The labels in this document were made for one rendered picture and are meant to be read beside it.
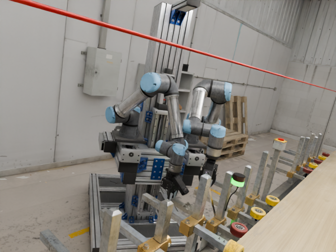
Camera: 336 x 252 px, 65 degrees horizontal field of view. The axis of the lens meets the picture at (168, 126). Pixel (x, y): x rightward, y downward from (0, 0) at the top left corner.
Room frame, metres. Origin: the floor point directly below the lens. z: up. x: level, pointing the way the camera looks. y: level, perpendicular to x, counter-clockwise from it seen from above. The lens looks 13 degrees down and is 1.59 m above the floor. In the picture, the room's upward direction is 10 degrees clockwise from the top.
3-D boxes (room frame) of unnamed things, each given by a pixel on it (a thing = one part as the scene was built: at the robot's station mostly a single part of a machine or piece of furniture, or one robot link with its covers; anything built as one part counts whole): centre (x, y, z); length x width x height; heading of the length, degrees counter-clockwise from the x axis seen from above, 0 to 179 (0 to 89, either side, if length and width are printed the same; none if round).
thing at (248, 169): (1.45, -0.50, 0.88); 0.04 x 0.04 x 0.48; 52
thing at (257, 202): (1.66, -0.58, 0.84); 0.44 x 0.03 x 0.04; 52
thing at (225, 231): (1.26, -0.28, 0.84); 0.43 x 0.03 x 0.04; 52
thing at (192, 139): (2.05, -0.19, 1.09); 0.15 x 0.15 x 0.10
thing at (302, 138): (2.44, -1.27, 0.94); 0.04 x 0.04 x 0.48; 52
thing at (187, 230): (1.03, -0.19, 0.95); 0.14 x 0.06 x 0.05; 142
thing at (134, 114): (1.88, 0.28, 1.21); 0.13 x 0.12 x 0.14; 140
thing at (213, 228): (1.23, -0.34, 0.85); 0.14 x 0.06 x 0.05; 142
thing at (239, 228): (1.14, -0.43, 0.85); 0.08 x 0.08 x 0.11
